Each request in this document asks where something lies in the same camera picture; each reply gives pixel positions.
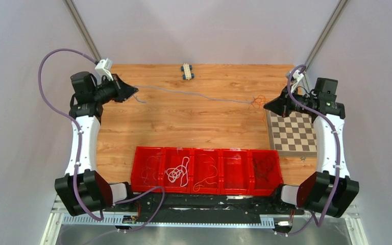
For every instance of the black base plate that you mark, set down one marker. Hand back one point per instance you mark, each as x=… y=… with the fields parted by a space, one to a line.
x=157 y=206

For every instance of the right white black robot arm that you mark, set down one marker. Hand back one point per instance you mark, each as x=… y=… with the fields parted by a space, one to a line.
x=330 y=189

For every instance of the red bin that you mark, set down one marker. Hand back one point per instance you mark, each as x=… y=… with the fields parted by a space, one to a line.
x=148 y=168
x=177 y=168
x=267 y=172
x=206 y=174
x=237 y=177

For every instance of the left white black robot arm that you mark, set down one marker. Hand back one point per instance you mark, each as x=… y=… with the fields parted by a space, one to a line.
x=82 y=189

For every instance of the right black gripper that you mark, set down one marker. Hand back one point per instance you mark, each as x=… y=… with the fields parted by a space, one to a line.
x=280 y=105

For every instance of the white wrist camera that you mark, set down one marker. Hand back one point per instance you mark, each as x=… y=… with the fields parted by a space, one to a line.
x=294 y=78
x=103 y=67

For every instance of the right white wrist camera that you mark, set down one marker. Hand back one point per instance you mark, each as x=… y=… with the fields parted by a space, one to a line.
x=294 y=78

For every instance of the red bin middle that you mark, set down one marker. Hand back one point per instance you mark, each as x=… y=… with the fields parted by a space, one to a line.
x=206 y=174

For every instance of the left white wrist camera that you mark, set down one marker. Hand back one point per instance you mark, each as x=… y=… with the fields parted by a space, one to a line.
x=103 y=67

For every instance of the red bin rightmost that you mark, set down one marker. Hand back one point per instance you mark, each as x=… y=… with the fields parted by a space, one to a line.
x=267 y=172

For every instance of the wooden chessboard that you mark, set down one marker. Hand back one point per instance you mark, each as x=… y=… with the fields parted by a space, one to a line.
x=291 y=136

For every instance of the white blue toy car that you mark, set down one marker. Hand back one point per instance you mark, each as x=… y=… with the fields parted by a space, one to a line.
x=187 y=71

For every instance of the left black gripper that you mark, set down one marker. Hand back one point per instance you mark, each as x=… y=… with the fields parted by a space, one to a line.
x=123 y=91

